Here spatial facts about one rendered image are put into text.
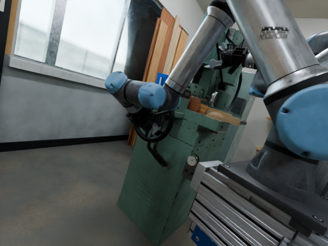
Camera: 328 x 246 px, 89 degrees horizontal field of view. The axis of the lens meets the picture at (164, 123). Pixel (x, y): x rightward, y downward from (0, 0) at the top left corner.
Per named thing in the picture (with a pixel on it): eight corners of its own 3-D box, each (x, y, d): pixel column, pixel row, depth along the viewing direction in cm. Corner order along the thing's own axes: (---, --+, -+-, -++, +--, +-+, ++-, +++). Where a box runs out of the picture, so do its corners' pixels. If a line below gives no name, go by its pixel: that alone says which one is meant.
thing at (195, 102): (171, 103, 114) (174, 92, 113) (172, 103, 115) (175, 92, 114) (196, 112, 103) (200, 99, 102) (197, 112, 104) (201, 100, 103)
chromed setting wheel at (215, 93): (207, 105, 116) (213, 88, 114) (213, 107, 126) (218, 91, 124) (211, 106, 114) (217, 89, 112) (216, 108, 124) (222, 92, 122)
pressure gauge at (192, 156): (183, 165, 91) (188, 152, 90) (187, 164, 94) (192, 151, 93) (194, 171, 88) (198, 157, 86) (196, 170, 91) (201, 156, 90)
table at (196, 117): (129, 98, 114) (132, 90, 113) (156, 104, 139) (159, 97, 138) (209, 132, 81) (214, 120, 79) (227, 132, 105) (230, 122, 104)
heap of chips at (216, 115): (203, 115, 93) (206, 109, 93) (212, 116, 105) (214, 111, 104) (218, 120, 88) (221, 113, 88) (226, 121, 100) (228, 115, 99)
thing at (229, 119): (165, 100, 127) (167, 95, 127) (167, 100, 129) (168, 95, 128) (237, 126, 97) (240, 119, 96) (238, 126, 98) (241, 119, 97)
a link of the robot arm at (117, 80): (115, 89, 49) (97, 85, 53) (133, 110, 57) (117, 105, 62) (129, 70, 51) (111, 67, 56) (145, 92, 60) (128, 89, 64)
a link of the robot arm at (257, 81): (261, 94, 70) (273, 69, 68) (243, 92, 80) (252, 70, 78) (275, 100, 72) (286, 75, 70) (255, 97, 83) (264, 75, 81)
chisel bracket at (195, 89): (182, 93, 114) (186, 81, 113) (192, 96, 126) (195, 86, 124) (192, 96, 110) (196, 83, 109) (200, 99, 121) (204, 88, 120)
